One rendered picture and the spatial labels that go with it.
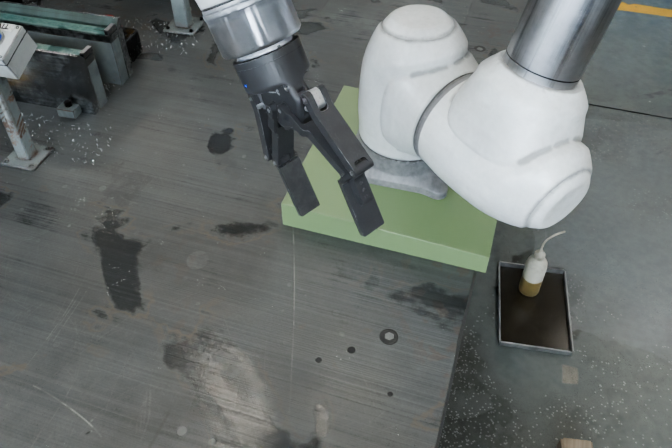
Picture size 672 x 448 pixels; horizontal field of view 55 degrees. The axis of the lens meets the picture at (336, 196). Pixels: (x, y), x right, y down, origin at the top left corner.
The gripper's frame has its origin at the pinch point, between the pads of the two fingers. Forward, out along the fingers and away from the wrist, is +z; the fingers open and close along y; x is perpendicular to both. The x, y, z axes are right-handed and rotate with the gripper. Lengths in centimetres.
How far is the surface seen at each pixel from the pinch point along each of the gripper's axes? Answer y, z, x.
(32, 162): 67, -11, 21
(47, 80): 77, -22, 10
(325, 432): 2.2, 25.9, 12.5
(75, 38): 81, -27, 0
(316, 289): 18.9, 18.0, -0.9
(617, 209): 71, 94, -134
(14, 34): 51, -32, 14
